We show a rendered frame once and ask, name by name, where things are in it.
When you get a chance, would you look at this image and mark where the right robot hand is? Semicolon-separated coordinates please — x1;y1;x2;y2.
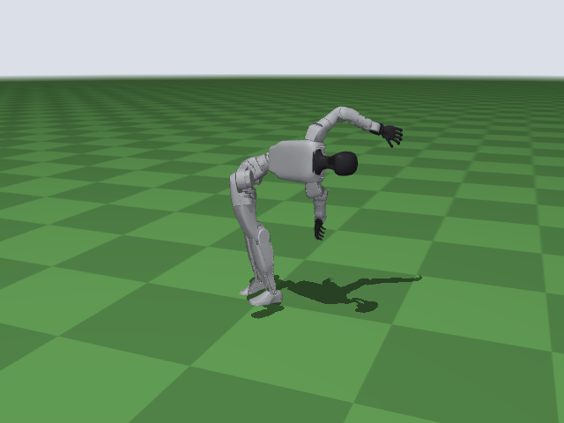
315;219;326;240

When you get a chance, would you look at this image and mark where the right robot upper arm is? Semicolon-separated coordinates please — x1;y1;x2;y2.
305;182;329;201

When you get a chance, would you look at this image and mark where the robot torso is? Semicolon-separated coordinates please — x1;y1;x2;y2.
240;140;326;183

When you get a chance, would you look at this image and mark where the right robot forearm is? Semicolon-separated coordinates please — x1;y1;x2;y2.
313;198;327;223

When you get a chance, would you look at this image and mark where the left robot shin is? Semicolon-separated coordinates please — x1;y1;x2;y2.
249;228;277;295

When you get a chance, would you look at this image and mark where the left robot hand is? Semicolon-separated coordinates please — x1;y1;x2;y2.
370;123;403;148

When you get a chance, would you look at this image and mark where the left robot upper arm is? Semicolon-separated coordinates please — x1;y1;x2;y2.
305;107;348;142

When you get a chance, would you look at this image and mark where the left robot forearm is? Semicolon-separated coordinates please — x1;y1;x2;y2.
340;108;381;132

